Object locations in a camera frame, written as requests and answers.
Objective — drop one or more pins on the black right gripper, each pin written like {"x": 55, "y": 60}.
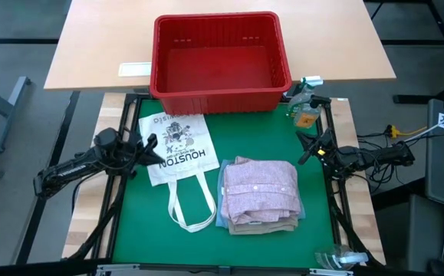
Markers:
{"x": 325, "y": 147}

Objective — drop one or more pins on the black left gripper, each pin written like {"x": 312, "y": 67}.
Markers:
{"x": 133, "y": 151}

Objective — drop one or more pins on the white printed tote bag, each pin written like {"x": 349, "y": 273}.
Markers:
{"x": 175, "y": 134}

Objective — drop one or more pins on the pink garment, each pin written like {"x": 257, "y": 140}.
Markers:
{"x": 260, "y": 184}

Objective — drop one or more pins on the light blue denim jeans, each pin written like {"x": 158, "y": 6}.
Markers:
{"x": 219, "y": 191}

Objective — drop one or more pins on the beige garment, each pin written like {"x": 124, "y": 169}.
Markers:
{"x": 260, "y": 229}

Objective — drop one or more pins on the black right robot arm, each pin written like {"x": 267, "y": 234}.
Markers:
{"x": 375, "y": 155}

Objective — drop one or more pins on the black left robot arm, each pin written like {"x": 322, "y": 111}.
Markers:
{"x": 76, "y": 166}

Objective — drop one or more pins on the red plastic laundry basket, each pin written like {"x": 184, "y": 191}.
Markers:
{"x": 191, "y": 57}

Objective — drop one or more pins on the spray bottle with orange label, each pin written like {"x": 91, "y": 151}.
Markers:
{"x": 305, "y": 117}

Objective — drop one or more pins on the white rectangular card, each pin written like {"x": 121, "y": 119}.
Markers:
{"x": 134, "y": 69}

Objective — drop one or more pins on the green table mat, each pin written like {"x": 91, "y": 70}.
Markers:
{"x": 206, "y": 249}

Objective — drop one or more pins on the clear plastic spray bottle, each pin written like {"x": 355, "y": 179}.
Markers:
{"x": 336, "y": 257}

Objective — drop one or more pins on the light wooden desk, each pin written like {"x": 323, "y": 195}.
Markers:
{"x": 99, "y": 46}

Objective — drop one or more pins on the grey box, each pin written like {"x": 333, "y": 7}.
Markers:
{"x": 425, "y": 230}

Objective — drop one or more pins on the grey metal table leg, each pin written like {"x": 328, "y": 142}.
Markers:
{"x": 8, "y": 111}

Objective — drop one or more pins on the black computer mouse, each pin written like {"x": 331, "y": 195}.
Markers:
{"x": 438, "y": 268}

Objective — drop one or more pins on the black metal rig frame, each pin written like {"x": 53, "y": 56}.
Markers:
{"x": 129, "y": 103}

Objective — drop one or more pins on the black desk base frame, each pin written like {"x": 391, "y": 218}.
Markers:
{"x": 417, "y": 99}

